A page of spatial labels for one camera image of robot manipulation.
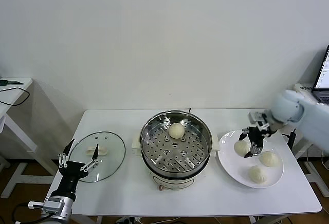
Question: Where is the white steamed baozi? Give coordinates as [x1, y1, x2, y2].
[168, 122, 185, 140]
[247, 165, 269, 184]
[233, 140, 252, 158]
[259, 151, 281, 168]

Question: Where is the glass lid with white handle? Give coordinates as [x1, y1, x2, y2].
[69, 130, 126, 183]

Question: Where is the thin black looped cable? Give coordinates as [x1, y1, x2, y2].
[0, 87, 30, 106]

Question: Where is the black laptop power cable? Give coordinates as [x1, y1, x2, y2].
[282, 128, 296, 149]

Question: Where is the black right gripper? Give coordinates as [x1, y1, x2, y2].
[238, 126, 266, 158]

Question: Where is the perforated stainless steel steamer basket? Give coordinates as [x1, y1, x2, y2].
[131, 110, 221, 176]

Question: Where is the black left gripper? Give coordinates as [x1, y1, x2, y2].
[54, 139, 100, 197]

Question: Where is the white round plate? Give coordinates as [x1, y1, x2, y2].
[217, 130, 285, 189]

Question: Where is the white power strip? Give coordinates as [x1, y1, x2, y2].
[117, 216, 141, 224]

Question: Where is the white side table with cable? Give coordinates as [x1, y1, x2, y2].
[0, 77, 57, 199]

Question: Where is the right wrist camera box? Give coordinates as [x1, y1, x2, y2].
[248, 110, 270, 132]

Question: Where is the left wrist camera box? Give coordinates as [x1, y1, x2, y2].
[27, 197, 66, 214]

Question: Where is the white hanging cable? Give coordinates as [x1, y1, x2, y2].
[316, 140, 326, 173]

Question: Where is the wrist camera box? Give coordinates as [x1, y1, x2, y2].
[27, 197, 66, 214]
[248, 110, 270, 132]

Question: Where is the black laptop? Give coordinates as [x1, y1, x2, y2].
[310, 44, 329, 105]

